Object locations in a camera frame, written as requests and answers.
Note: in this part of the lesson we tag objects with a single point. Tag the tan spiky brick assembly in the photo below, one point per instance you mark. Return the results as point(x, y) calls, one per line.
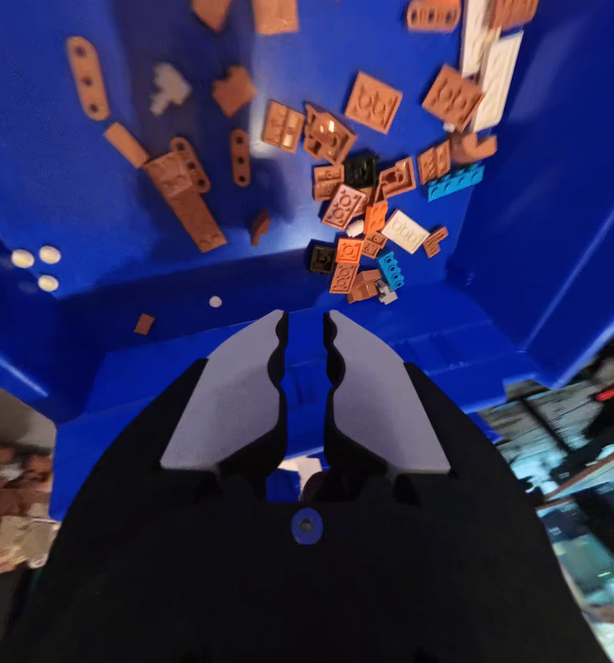
point(11, 507)

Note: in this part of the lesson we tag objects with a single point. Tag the pile of toy bricks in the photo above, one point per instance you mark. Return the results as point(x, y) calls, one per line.
point(371, 101)

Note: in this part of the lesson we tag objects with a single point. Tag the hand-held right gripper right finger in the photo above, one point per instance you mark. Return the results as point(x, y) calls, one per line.
point(384, 414)

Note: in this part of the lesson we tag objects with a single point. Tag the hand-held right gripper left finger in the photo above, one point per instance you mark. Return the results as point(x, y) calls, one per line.
point(229, 409)

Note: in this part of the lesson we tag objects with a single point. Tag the blue plastic bin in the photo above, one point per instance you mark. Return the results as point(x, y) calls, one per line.
point(53, 181)

